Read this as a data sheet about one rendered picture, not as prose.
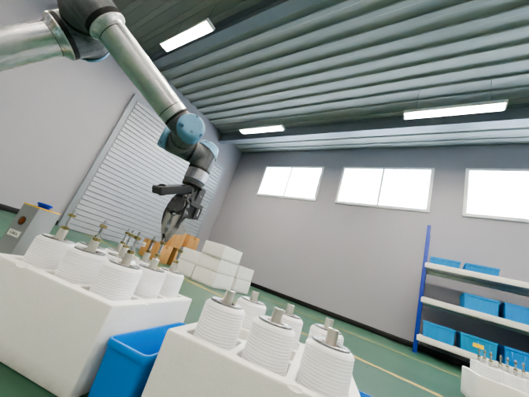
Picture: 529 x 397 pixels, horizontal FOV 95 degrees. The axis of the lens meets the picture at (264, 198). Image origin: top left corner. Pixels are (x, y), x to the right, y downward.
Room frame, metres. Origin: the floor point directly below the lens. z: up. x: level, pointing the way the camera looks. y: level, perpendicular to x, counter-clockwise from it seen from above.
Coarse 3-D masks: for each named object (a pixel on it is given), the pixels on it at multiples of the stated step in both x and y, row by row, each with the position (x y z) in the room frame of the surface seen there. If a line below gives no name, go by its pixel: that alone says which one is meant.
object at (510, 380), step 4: (508, 372) 1.64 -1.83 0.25; (516, 372) 1.60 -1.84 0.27; (508, 376) 1.61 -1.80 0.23; (512, 376) 1.59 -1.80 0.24; (516, 376) 1.58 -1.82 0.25; (508, 380) 1.61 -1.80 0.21; (512, 380) 1.59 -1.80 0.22; (516, 380) 1.58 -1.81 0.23; (520, 380) 1.57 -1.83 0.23; (524, 380) 1.56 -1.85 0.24; (508, 384) 1.61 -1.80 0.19; (512, 384) 1.59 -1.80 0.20; (516, 384) 1.58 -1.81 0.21; (520, 384) 1.57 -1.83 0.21; (524, 384) 1.57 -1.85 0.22; (516, 388) 1.58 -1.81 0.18; (520, 388) 1.57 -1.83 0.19; (524, 388) 1.56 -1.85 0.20; (524, 392) 1.56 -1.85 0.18
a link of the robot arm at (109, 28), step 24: (72, 0) 0.46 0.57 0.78; (96, 0) 0.45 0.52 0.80; (72, 24) 0.52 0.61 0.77; (96, 24) 0.48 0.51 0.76; (120, 24) 0.49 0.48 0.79; (120, 48) 0.51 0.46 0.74; (144, 72) 0.54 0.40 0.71; (144, 96) 0.58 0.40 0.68; (168, 96) 0.57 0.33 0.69; (168, 120) 0.60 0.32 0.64; (192, 120) 0.59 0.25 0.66; (192, 144) 0.66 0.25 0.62
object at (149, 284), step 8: (144, 272) 0.74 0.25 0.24; (152, 272) 0.75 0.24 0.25; (144, 280) 0.75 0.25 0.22; (152, 280) 0.75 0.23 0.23; (160, 280) 0.77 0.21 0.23; (136, 288) 0.74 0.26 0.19; (144, 288) 0.75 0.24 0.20; (152, 288) 0.76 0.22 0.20; (160, 288) 0.79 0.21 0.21; (144, 296) 0.75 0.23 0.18; (152, 296) 0.77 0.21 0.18
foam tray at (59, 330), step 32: (0, 256) 0.68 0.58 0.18; (0, 288) 0.66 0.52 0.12; (32, 288) 0.64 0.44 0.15; (64, 288) 0.62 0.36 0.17; (0, 320) 0.65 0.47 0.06; (32, 320) 0.63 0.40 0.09; (64, 320) 0.61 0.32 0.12; (96, 320) 0.59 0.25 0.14; (128, 320) 0.66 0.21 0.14; (160, 320) 0.80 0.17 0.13; (0, 352) 0.64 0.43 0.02; (32, 352) 0.62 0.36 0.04; (64, 352) 0.60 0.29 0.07; (96, 352) 0.60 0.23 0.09; (64, 384) 0.59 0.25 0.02
